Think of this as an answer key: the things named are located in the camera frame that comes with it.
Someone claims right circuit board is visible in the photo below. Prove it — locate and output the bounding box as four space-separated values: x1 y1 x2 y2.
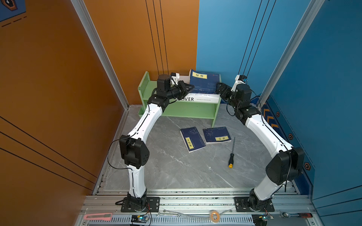
252 215 274 226

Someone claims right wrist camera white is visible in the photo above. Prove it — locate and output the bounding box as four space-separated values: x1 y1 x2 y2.
231 75 247 92

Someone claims tape roll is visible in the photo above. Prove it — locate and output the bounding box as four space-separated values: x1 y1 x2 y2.
209 210 221 223

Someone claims pink tool on rail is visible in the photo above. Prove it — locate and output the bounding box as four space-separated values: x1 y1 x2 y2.
84 213 113 221

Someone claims left circuit board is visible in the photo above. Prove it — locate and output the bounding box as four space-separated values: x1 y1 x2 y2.
130 215 150 226

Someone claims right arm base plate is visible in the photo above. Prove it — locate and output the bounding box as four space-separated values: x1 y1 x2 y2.
234 196 275 212

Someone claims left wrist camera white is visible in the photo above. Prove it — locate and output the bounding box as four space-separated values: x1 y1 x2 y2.
170 73 180 85

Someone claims yellow black screwdriver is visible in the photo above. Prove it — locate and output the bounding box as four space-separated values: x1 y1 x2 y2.
228 137 236 169

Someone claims white La Dame book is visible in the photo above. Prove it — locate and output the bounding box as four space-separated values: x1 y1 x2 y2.
175 75 192 84

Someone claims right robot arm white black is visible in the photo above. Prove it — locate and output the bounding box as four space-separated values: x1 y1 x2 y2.
216 81 305 211

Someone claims circuit board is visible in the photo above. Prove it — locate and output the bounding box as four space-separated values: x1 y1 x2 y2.
130 215 150 226
252 215 274 226

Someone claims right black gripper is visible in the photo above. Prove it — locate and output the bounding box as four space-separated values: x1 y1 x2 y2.
215 82 240 111

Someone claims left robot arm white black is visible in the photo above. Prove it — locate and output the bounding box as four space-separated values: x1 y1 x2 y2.
118 73 194 211

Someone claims red handled ratchet wrench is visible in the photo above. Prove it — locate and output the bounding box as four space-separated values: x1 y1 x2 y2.
281 212 313 218

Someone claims green wooden shelf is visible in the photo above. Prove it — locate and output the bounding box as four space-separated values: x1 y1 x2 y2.
138 71 221 127

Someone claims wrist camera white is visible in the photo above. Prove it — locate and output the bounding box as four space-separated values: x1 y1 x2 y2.
170 73 180 85
231 75 247 92

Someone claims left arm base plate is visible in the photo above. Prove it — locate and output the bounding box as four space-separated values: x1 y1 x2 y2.
121 196 160 213

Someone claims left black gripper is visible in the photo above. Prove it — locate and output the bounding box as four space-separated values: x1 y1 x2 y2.
165 82 194 102

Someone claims blue book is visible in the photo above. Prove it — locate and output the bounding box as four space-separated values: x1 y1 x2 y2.
180 127 206 153
189 69 220 94
203 127 232 144

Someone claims white LOVER book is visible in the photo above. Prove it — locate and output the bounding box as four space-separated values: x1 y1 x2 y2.
180 93 221 104

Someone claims silver wrench on rail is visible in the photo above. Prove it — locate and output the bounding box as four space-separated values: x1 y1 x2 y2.
156 212 181 217

